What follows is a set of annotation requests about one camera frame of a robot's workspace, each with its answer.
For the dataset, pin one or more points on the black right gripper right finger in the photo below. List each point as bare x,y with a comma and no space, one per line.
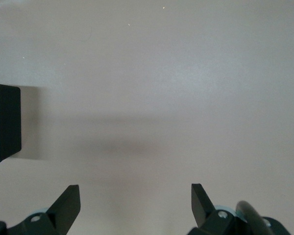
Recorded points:
205,220

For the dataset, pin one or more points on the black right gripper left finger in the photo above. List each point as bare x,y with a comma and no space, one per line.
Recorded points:
61,215

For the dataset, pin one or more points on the black plastic box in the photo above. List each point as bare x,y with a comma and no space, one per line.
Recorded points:
9,117

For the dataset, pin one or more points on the brown table cover sheet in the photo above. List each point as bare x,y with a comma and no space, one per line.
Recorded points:
147,73

